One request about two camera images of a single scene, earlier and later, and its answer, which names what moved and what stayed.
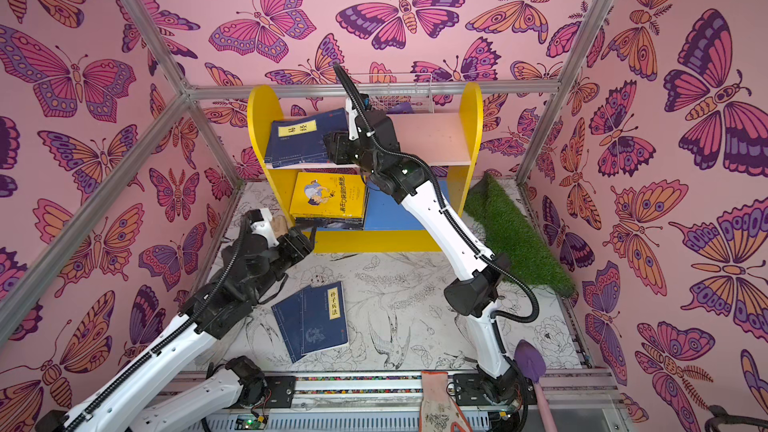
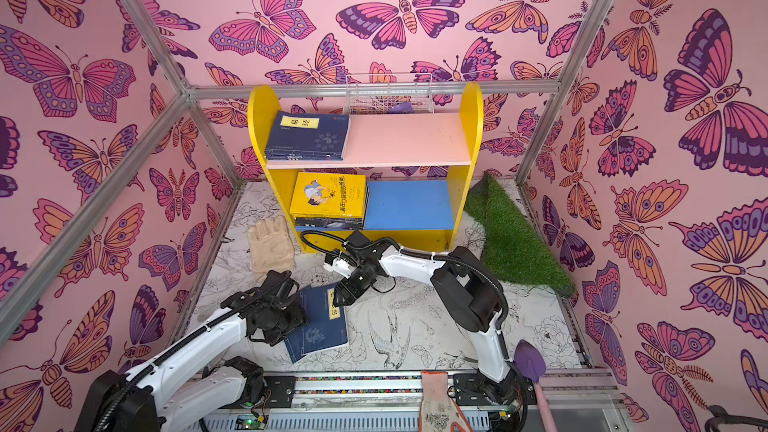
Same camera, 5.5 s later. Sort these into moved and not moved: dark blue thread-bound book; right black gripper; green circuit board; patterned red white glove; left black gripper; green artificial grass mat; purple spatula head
Moved: right black gripper; left black gripper
Not moved: patterned red white glove; dark blue thread-bound book; green circuit board; purple spatula head; green artificial grass mat
